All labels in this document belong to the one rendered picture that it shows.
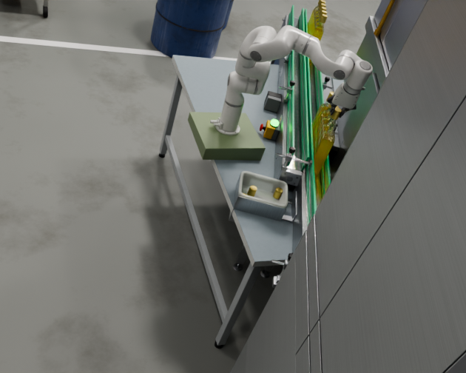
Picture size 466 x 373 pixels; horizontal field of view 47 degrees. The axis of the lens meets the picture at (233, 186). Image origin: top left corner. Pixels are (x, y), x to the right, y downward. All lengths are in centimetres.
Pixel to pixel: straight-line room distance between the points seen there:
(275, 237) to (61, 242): 128
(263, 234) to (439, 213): 151
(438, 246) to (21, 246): 250
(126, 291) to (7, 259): 62
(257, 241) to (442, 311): 154
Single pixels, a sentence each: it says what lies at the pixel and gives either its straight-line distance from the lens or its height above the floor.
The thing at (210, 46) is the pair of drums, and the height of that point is 15.
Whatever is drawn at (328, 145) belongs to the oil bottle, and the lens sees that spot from 244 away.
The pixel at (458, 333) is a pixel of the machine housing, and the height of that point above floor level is 184.
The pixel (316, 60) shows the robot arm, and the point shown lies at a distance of 222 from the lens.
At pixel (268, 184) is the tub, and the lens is 246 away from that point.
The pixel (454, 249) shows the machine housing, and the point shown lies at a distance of 80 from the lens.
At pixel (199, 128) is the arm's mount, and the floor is 81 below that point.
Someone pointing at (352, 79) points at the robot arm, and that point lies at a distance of 227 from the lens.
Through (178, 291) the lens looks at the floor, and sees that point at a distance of 294.
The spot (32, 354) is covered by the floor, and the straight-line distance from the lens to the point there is 268.
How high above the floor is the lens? 233
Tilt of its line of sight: 40 degrees down
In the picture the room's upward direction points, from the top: 20 degrees clockwise
